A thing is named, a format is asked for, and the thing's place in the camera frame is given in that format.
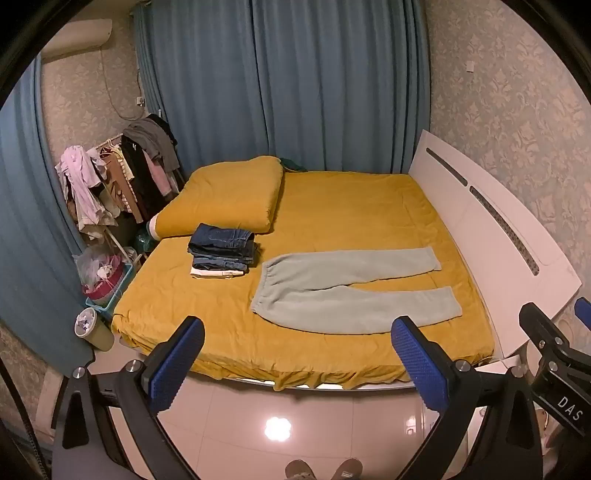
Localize person's right shoe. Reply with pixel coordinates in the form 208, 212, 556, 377
330, 458, 363, 480

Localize white folded garment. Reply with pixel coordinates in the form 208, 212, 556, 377
190, 267, 245, 280

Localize thin wall cable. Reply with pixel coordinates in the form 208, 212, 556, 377
100, 44, 148, 121

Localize narrow blue curtain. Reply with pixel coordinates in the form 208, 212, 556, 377
0, 60, 100, 365

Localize row of hanging clothes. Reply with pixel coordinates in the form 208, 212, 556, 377
55, 113, 183, 241

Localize light green pants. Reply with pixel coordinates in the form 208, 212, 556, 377
250, 246, 463, 334

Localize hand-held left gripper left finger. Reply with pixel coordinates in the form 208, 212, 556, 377
50, 315, 206, 480

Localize white air conditioner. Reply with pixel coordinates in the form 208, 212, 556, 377
39, 18, 114, 61

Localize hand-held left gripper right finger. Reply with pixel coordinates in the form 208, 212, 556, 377
390, 315, 544, 480

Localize white bed headboard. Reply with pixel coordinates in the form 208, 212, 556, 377
409, 129, 583, 365

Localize dark blue folded jeans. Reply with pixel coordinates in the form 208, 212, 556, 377
187, 223, 256, 259

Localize pale green trash can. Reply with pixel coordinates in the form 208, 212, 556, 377
74, 307, 115, 352

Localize wide blue window curtain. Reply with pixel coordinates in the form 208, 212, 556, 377
133, 0, 432, 175

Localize yellow bed sheet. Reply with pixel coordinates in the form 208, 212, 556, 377
111, 171, 496, 392

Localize white clothes rack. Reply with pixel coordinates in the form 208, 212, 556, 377
85, 131, 139, 265

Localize faded blue folded jeans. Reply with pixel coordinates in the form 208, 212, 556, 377
191, 249, 260, 273

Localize pink basin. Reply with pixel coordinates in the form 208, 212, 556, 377
82, 265, 127, 305

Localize yellow folded duvet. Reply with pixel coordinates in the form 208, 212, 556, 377
148, 156, 284, 240

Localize clear plastic bag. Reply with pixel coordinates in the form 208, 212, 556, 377
74, 244, 123, 289

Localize cyan plastic basket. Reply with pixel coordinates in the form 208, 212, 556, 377
85, 258, 141, 313

